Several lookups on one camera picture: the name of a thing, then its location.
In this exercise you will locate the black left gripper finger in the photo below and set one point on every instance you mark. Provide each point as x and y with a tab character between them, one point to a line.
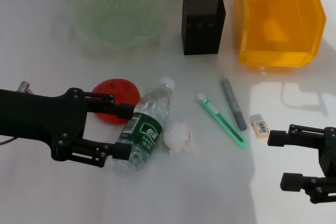
123	111
122	151

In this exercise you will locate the yellow plastic storage bin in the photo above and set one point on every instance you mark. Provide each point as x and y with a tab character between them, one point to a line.
278	24

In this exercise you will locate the grey marker pen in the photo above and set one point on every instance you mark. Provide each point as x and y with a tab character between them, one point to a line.
233	103

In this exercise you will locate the clear plastic water bottle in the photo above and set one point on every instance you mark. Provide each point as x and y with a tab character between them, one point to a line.
149	119

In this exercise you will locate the black mesh pen holder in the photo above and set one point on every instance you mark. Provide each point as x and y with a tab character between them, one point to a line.
203	32

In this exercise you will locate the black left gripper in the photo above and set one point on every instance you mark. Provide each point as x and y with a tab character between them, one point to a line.
39	119

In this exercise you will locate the white paper ball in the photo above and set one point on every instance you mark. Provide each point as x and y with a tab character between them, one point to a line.
177	136

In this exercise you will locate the white eraser with barcode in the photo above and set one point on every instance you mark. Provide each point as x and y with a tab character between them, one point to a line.
260	126

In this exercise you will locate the green utility knife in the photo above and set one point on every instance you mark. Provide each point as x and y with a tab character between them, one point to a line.
223	120

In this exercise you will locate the green glass fruit bowl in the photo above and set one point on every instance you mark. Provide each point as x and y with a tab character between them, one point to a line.
115	16

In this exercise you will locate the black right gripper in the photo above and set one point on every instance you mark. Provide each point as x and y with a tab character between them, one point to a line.
329	153

